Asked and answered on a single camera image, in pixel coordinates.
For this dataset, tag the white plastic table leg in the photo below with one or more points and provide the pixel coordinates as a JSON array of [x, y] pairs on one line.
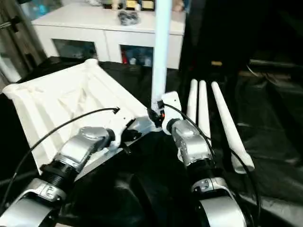
[[192, 101], [161, 52], [203, 109], [229, 127]]

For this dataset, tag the white plastic table top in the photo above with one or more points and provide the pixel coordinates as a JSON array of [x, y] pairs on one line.
[[61, 99]]

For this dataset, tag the small yellow label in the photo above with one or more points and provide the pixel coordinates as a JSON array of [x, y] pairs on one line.
[[216, 63]]

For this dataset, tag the grey bundle on cabinet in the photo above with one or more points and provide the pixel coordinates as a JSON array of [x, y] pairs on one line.
[[128, 17]]

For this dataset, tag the white cabinet with glass doors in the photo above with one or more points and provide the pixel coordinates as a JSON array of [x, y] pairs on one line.
[[85, 26]]

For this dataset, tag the black plastic mat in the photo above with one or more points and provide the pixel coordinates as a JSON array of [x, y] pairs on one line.
[[274, 132]]

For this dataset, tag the black flat device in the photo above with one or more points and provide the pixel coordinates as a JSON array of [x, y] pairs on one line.
[[277, 66]]

